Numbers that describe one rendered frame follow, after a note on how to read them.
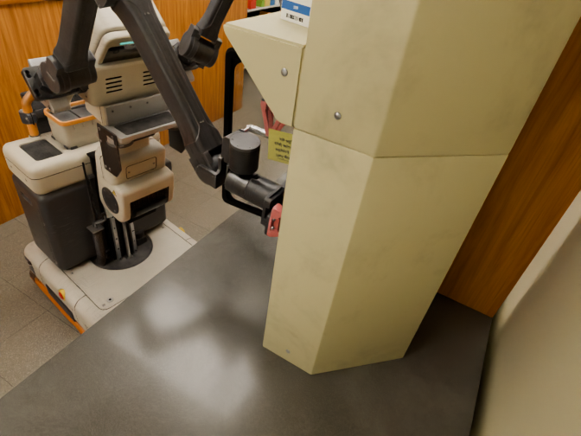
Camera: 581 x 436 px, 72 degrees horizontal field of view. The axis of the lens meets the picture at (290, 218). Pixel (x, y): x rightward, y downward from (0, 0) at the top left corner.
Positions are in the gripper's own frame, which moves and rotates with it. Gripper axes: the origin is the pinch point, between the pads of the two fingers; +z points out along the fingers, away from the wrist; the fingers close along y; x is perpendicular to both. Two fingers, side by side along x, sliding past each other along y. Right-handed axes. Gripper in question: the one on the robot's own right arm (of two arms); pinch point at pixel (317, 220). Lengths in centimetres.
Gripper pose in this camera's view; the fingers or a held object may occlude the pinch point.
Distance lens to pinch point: 74.7
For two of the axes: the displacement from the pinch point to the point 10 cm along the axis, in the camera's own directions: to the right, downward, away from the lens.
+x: -1.8, 7.6, 6.3
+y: 4.9, -4.8, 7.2
